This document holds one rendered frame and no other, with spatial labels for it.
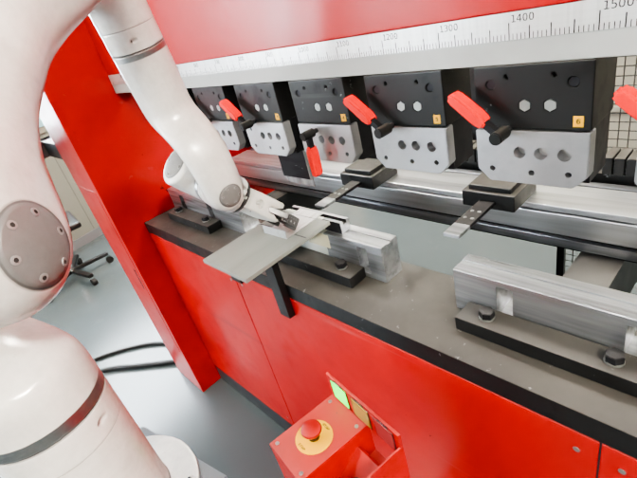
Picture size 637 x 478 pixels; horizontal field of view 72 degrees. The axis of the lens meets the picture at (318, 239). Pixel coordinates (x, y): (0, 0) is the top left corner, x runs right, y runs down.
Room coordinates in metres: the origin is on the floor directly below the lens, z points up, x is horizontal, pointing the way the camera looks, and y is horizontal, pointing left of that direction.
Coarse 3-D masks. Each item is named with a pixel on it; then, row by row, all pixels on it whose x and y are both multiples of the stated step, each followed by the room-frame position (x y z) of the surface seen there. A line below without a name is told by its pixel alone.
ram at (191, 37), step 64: (192, 0) 1.13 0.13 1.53; (256, 0) 0.95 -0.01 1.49; (320, 0) 0.82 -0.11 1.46; (384, 0) 0.72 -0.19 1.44; (448, 0) 0.63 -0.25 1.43; (512, 0) 0.57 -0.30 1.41; (576, 0) 0.51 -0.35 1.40; (320, 64) 0.85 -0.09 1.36; (384, 64) 0.73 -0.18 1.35; (448, 64) 0.64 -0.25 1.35
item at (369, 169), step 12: (348, 168) 1.17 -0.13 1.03; (360, 168) 1.15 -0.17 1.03; (372, 168) 1.12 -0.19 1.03; (384, 168) 1.13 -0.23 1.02; (348, 180) 1.16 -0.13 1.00; (360, 180) 1.12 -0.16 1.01; (372, 180) 1.09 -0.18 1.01; (384, 180) 1.12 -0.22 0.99; (336, 192) 1.10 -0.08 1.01; (348, 192) 1.09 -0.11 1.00; (324, 204) 1.04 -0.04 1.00
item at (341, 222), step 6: (312, 210) 1.04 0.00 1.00; (324, 216) 1.00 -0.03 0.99; (330, 216) 0.98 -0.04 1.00; (336, 216) 0.97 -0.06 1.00; (342, 216) 0.96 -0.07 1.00; (330, 222) 0.95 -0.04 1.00; (336, 222) 0.94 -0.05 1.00; (342, 222) 0.94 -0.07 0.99; (348, 222) 0.94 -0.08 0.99; (330, 228) 0.96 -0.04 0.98; (336, 228) 0.94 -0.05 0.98; (342, 228) 0.93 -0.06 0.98; (348, 228) 0.94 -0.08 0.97
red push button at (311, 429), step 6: (312, 420) 0.56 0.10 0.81; (306, 426) 0.55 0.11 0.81; (312, 426) 0.55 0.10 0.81; (318, 426) 0.54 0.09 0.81; (300, 432) 0.55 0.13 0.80; (306, 432) 0.54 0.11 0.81; (312, 432) 0.53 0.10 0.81; (318, 432) 0.53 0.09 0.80; (306, 438) 0.53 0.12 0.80; (312, 438) 0.53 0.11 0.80
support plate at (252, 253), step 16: (320, 224) 0.95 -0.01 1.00; (240, 240) 0.98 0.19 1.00; (256, 240) 0.96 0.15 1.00; (272, 240) 0.93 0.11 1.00; (288, 240) 0.91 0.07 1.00; (304, 240) 0.90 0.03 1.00; (208, 256) 0.94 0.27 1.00; (224, 256) 0.92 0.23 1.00; (240, 256) 0.90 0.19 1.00; (256, 256) 0.88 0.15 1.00; (272, 256) 0.86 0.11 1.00; (240, 272) 0.83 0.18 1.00; (256, 272) 0.81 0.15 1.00
